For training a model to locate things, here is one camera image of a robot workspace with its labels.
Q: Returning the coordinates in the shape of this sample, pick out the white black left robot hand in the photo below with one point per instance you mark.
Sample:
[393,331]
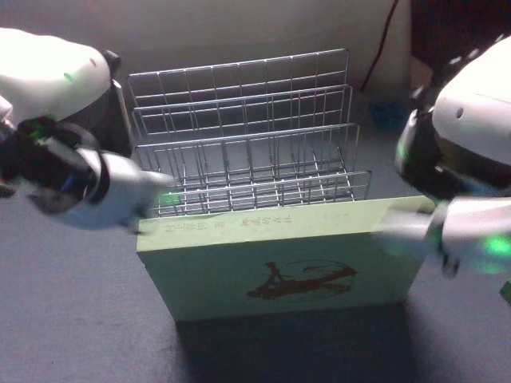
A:
[120,187]

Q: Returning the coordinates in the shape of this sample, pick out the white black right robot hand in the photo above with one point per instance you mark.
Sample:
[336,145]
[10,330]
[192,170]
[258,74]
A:
[467,231]

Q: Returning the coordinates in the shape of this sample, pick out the light green book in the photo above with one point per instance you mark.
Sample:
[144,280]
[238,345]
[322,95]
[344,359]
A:
[239,279]

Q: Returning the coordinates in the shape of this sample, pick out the small green block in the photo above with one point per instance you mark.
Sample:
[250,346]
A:
[506,293]

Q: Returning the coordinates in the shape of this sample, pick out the small blue toy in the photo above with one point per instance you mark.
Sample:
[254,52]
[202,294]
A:
[387,115]

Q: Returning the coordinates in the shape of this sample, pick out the dark cabinet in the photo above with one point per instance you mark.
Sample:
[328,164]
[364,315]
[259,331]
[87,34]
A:
[451,24]

